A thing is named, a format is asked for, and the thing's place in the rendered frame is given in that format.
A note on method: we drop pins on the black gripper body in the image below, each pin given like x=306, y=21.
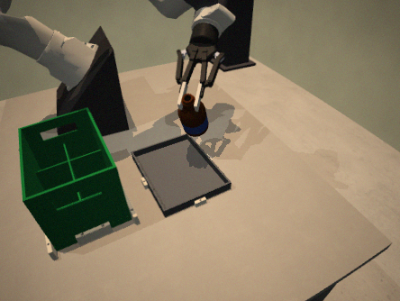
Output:
x=203, y=35

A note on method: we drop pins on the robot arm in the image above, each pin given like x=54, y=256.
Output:
x=69, y=59

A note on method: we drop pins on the brown bottle with blue label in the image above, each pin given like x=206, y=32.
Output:
x=194, y=123

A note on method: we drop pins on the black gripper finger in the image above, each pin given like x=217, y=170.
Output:
x=183, y=81
x=219, y=59

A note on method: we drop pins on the dark green divided crate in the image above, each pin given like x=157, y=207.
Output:
x=96, y=198

